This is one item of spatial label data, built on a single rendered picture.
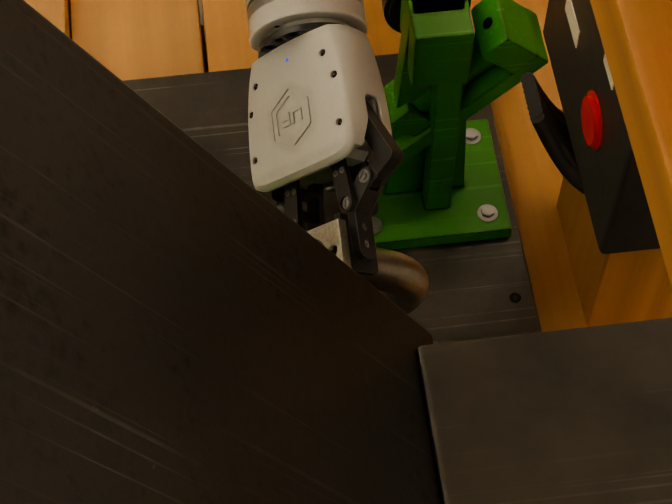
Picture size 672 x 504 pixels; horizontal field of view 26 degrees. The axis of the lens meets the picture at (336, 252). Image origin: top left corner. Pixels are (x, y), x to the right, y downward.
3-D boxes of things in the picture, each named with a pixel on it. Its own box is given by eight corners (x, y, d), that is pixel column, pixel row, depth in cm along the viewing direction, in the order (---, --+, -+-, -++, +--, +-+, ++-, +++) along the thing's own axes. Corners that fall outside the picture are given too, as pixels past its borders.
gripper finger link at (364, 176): (327, 177, 99) (339, 272, 97) (361, 163, 97) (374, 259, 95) (359, 184, 101) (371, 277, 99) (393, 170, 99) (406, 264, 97)
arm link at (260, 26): (218, 17, 105) (222, 56, 104) (304, -32, 99) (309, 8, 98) (301, 43, 110) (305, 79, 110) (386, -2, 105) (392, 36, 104)
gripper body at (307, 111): (221, 48, 105) (238, 195, 102) (322, -7, 98) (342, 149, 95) (296, 69, 110) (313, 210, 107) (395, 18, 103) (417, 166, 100)
